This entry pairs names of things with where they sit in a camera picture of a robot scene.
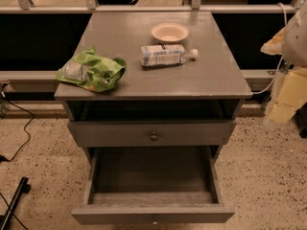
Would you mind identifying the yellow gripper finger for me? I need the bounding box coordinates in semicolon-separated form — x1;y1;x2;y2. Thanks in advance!
260;28;285;56
264;67;307;130

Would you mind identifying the clear plastic water bottle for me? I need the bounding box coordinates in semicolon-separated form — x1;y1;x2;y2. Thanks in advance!
140;44;199;67

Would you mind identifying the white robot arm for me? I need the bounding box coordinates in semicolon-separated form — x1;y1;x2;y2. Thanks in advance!
260;3;307;130

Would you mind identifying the grey wooden drawer cabinet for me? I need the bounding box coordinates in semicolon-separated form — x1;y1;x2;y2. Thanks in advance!
53;11;253;226

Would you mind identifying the open grey middle drawer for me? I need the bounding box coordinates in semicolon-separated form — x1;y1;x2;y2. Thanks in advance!
72;147;234;225

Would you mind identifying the closed grey top drawer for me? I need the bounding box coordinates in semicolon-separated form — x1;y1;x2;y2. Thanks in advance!
68;120;236;148

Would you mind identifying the white paper bowl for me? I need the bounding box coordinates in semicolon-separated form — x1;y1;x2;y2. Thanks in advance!
151;23;189;43

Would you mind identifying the green chip bag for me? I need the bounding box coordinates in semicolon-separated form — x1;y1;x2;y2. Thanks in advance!
56;46;127;93

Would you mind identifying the metal window railing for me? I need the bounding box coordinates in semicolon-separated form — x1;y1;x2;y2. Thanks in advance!
0;0;307;15

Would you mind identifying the black stand leg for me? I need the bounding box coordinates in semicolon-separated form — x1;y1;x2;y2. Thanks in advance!
0;176;31;230

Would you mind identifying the white cable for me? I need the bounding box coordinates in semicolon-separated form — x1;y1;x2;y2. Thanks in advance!
251;2;289;96

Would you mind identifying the black floor cable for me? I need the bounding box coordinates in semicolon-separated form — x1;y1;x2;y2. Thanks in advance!
0;89;36;163

